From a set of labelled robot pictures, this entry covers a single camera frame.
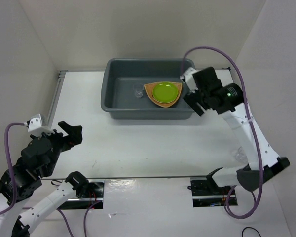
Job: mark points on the orange woven triangular basket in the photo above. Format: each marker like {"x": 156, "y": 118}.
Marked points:
{"x": 149, "y": 86}

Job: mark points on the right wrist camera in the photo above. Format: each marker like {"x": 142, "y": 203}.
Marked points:
{"x": 188, "y": 79}

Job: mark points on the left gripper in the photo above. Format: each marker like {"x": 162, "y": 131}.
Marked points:
{"x": 75, "y": 131}

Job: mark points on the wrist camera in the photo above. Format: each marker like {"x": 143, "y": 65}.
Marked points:
{"x": 37, "y": 126}
{"x": 188, "y": 79}

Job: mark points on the green plastic plate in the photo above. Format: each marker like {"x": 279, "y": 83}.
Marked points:
{"x": 165, "y": 92}

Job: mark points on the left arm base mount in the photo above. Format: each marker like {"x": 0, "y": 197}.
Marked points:
{"x": 94, "y": 193}

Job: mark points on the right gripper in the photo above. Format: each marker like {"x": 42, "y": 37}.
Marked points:
{"x": 192, "y": 101}

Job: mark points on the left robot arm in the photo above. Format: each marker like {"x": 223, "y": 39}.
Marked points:
{"x": 19, "y": 182}

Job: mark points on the clear plastic cup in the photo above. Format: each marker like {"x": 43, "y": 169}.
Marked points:
{"x": 138, "y": 90}
{"x": 240, "y": 155}

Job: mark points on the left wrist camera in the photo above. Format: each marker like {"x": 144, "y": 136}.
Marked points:
{"x": 37, "y": 126}

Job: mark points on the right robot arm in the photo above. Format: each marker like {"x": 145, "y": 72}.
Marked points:
{"x": 263, "y": 162}

